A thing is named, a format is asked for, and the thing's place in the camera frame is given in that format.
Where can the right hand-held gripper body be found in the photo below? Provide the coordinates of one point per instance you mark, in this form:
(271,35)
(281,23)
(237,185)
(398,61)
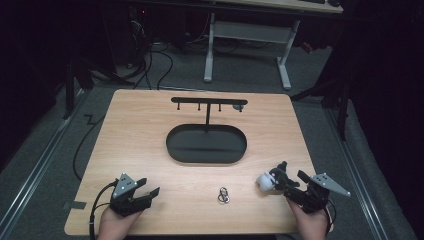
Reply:
(316,198)

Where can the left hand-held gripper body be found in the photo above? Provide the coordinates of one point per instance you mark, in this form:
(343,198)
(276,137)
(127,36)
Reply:
(123,200)

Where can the black and white plush toy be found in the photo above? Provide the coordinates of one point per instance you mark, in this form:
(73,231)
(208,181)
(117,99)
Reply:
(265,182)

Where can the black hook rack with tray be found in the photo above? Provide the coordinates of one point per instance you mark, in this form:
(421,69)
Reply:
(206,146)

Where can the person's right hand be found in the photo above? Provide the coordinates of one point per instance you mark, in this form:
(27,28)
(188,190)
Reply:
(311,226)

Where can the person's left hand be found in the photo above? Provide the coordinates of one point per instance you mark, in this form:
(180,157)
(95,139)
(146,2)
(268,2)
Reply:
(113,228)

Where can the grey tape strip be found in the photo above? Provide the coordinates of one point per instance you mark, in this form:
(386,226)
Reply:
(76,205)

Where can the black metal stand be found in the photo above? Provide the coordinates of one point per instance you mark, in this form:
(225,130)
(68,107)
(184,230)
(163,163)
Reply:
(342,116)
(69,93)

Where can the small red object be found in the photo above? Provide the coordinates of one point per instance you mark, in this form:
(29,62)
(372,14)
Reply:
(307,47)

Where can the black computer tower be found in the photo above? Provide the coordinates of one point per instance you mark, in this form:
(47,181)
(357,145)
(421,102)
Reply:
(133,33)

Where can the black computer mouse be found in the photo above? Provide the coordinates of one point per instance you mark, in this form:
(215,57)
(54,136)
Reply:
(334,2)

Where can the metal floor rail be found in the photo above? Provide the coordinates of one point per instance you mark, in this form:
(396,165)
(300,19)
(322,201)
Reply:
(363,196)
(35,173)

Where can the white metal frame desk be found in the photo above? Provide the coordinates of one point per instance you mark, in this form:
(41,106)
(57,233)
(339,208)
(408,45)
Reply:
(250,31)

